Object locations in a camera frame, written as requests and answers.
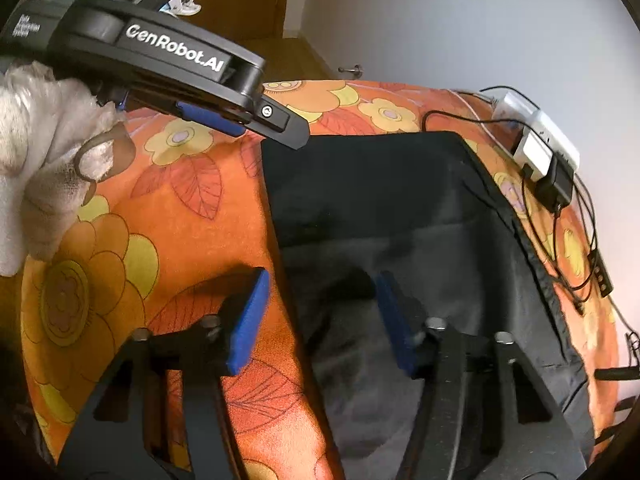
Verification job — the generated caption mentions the black pants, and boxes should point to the black pants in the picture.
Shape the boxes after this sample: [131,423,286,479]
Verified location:
[262,132,593,479]

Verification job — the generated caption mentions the white gloved left hand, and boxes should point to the white gloved left hand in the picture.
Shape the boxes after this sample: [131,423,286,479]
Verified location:
[1,62,136,276]

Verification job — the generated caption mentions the white clip-on desk lamp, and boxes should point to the white clip-on desk lamp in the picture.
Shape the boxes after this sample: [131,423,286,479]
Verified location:
[160,0,202,16]

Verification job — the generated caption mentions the orange floral bed sheet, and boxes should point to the orange floral bed sheet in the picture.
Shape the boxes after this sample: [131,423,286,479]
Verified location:
[19,78,622,480]

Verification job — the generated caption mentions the black power adapter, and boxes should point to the black power adapter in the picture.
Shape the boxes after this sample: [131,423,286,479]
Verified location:
[534,153,575,214]

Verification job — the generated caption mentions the white power adapter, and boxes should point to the white power adapter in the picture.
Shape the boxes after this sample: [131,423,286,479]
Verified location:
[513,130,553,182]

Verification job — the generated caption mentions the white power strip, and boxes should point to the white power strip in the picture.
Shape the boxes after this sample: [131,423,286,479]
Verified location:
[491,89,580,171]

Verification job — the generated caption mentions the black cable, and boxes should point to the black cable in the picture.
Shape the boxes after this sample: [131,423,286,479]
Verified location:
[422,84,640,401]

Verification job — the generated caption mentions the black inline cable controller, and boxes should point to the black inline cable controller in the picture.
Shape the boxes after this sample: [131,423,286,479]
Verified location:
[588,249,614,298]

